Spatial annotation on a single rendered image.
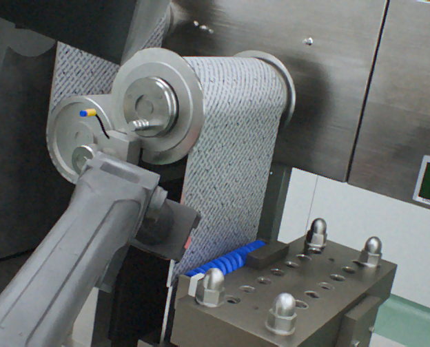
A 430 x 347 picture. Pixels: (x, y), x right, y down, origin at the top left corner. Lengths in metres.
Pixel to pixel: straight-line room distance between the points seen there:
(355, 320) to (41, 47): 0.58
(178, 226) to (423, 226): 2.81
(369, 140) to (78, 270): 0.69
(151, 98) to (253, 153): 0.22
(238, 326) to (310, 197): 2.93
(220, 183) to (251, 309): 0.18
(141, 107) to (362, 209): 2.85
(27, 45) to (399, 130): 0.56
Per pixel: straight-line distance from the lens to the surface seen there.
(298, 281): 1.01
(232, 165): 0.98
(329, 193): 3.71
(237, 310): 0.89
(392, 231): 3.63
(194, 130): 0.86
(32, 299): 0.47
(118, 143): 0.90
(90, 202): 0.60
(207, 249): 0.99
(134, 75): 0.91
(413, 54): 1.09
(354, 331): 0.97
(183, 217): 0.83
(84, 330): 0.99
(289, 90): 1.08
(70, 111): 1.00
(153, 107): 0.87
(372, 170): 1.12
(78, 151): 0.87
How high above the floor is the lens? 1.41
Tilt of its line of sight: 15 degrees down
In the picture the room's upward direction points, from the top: 10 degrees clockwise
